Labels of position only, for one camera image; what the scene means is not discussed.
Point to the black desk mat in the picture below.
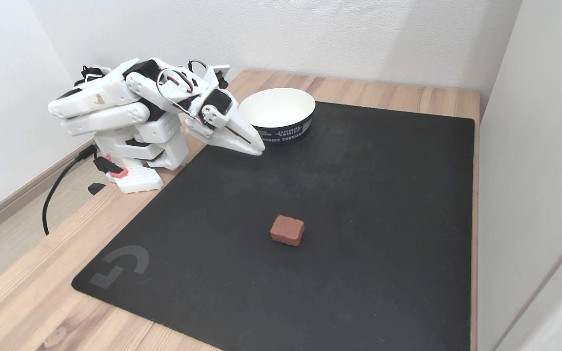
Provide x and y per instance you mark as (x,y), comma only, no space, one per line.
(339,243)

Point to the black wall power adapter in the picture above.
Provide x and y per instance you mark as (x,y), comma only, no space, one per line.
(90,74)

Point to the red and black clamp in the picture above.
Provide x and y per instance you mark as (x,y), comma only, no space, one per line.
(115,169)

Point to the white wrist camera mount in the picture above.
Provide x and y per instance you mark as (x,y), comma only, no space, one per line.
(215,73)

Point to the white paper bowl navy band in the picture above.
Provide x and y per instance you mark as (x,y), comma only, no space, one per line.
(281,109)

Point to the white cabinet side panel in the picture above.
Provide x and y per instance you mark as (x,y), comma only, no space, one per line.
(534,170)

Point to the beige wall baseboard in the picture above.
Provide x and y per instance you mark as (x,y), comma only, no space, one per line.
(17,195)

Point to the brown block toy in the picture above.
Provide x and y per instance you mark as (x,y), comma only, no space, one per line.
(287,230)

